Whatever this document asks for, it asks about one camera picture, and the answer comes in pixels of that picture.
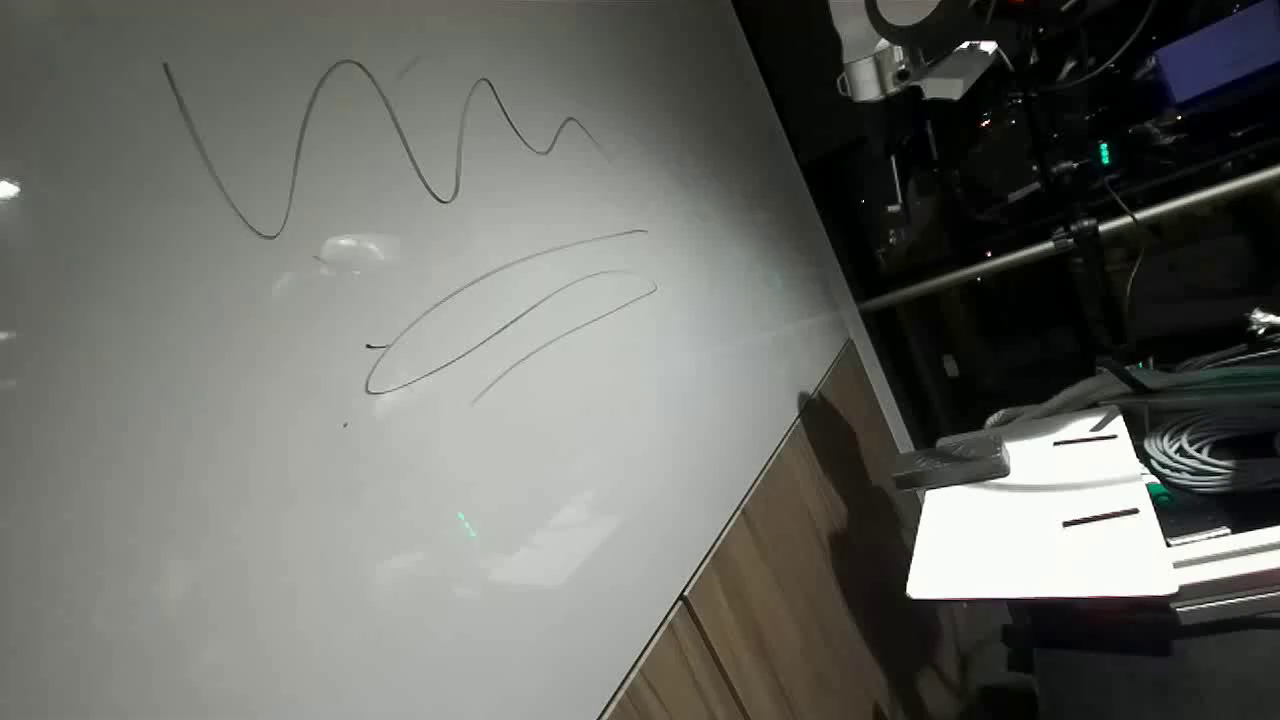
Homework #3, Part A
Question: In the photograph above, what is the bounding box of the large white whiteboard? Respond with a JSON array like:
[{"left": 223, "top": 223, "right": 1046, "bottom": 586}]
[{"left": 0, "top": 0, "right": 853, "bottom": 720}]

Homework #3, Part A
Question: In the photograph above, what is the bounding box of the silver metal rod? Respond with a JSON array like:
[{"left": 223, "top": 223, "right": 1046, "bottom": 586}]
[{"left": 856, "top": 161, "right": 1280, "bottom": 317}]

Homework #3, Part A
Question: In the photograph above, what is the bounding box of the white table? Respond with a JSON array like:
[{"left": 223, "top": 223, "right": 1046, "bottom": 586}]
[{"left": 903, "top": 403, "right": 1183, "bottom": 610}]

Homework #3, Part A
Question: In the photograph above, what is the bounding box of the black stand pole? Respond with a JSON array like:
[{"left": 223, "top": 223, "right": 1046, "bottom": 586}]
[{"left": 1023, "top": 53, "right": 1133, "bottom": 372}]

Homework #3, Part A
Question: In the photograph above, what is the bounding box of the blue box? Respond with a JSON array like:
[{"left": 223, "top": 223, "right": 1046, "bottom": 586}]
[{"left": 1147, "top": 0, "right": 1280, "bottom": 112}]

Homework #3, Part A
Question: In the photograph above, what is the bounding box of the coiled grey cable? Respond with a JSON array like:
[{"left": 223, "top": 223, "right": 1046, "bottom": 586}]
[{"left": 1141, "top": 399, "right": 1280, "bottom": 501}]

